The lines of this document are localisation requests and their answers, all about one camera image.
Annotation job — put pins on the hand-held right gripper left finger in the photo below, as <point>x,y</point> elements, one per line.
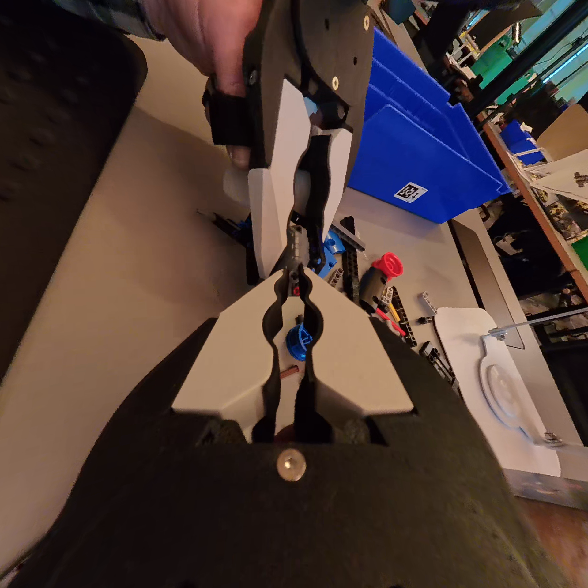
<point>220,367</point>

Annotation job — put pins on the red toy wheel rim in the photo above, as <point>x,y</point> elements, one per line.
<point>389,265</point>

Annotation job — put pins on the red toy axle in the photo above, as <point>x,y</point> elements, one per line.
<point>390,322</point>

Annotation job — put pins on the yellow toy axle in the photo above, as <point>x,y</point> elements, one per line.
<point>394,314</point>

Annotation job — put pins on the brown toy axle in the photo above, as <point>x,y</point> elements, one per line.
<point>290,371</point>

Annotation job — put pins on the instruction booklet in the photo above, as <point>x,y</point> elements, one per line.
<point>565,177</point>

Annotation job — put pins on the green backdrop cloth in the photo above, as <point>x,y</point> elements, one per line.
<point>496,53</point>

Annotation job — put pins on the black pole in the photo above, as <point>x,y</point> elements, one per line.
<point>533,57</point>

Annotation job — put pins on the black toy frame piece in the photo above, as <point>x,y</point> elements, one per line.
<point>436,360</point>

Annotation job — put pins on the black toy block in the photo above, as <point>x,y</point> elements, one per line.
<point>373,289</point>

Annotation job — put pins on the blue curved toy panel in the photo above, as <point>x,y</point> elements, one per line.
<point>334,252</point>

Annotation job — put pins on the person's left hand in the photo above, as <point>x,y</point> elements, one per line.
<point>202,32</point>

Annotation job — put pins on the grey toy beam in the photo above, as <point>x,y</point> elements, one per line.
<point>348,234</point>

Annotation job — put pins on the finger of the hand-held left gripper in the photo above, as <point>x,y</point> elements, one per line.
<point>340,160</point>
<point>275,193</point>

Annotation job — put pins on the grey desk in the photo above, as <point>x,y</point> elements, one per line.
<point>160,229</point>

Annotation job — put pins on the wooden work desk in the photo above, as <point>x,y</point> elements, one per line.
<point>528,197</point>

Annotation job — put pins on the grey toy motor assembly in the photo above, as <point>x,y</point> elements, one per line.
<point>296,243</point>

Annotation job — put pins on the white stand base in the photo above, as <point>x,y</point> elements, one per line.
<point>464,367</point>

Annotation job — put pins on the blue toy wheel rim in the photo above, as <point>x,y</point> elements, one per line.
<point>298,342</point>

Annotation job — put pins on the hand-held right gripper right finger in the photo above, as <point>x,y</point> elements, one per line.
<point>363,367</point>

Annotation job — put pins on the blue plastic bin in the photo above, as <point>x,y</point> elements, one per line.
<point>521,142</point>
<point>413,160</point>

